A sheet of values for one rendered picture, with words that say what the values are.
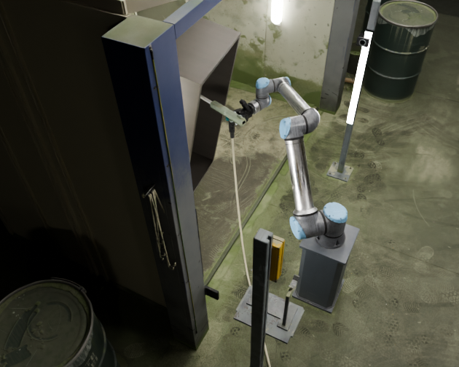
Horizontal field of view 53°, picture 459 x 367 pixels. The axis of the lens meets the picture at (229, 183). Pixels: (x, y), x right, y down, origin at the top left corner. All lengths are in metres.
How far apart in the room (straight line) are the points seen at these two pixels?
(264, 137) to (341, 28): 1.23
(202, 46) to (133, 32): 1.19
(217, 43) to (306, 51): 2.03
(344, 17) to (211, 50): 1.96
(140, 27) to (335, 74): 3.31
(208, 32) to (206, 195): 1.63
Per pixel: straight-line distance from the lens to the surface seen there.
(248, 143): 4.55
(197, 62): 2.68
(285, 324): 2.53
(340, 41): 4.61
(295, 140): 2.71
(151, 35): 1.64
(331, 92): 4.91
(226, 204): 3.99
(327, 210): 2.85
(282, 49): 4.87
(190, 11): 1.78
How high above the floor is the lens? 3.06
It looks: 46 degrees down
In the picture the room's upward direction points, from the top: 2 degrees counter-clockwise
